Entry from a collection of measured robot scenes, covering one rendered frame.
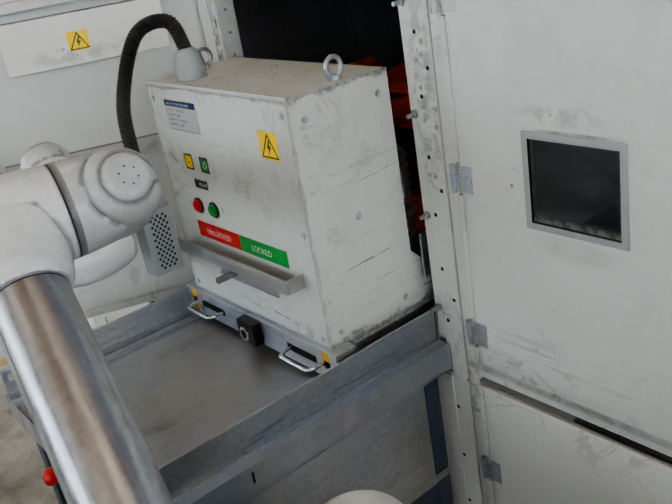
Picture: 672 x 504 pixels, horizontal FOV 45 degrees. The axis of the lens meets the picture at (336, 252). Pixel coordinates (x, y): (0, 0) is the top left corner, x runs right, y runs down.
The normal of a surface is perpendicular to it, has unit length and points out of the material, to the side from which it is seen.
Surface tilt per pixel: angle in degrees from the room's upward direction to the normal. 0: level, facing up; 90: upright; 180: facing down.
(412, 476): 90
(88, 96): 90
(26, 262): 65
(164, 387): 0
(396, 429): 90
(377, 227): 90
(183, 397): 0
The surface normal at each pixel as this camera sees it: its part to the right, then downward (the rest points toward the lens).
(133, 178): 0.48, -0.22
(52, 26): 0.28, 0.34
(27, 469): -0.16, -0.90
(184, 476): 0.63, 0.22
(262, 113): -0.76, 0.37
